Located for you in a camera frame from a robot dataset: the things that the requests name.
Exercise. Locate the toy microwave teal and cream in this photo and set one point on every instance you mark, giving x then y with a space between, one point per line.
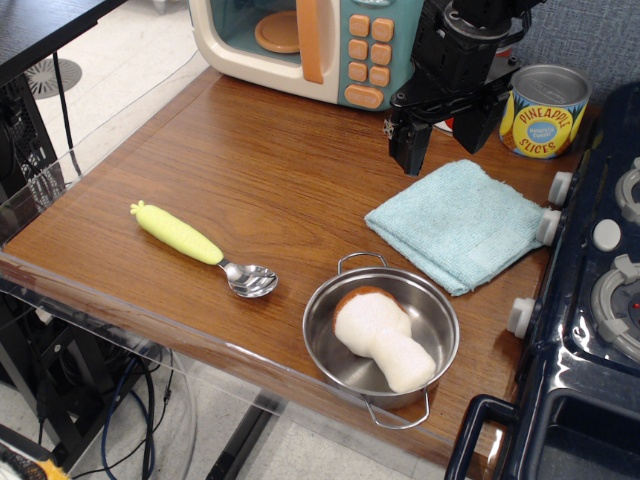
351 53

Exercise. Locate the light blue cloth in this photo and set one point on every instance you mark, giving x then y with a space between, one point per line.
459 226

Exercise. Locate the black desk at left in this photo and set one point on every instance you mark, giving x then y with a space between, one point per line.
33 30

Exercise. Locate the clear acrylic table guard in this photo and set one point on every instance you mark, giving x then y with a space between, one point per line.
276 180

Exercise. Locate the pineapple slices can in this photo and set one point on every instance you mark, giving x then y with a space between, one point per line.
544 111

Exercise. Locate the white stove knob middle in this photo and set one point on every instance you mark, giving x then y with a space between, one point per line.
548 226

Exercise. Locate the white stove knob rear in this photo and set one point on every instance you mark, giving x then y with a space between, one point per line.
560 187

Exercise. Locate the tomato sauce can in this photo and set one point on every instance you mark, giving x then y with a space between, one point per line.
446 126

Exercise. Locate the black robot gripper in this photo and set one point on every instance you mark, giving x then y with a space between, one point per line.
453 55

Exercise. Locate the white stove knob front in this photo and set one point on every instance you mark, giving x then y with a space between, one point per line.
520 316

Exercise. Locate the stainless steel pan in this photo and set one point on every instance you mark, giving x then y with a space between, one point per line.
434 323

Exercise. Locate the white stove knob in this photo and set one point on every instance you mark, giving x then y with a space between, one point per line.
548 226
560 187
520 316

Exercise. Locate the black table leg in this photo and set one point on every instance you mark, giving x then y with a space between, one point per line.
240 445

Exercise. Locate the spoon with yellow-green handle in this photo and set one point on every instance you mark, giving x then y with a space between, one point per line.
246 281

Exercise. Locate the dark blue toy stove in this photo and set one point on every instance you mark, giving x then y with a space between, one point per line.
576 411

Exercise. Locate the plush mushroom toy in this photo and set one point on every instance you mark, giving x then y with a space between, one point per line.
372 324

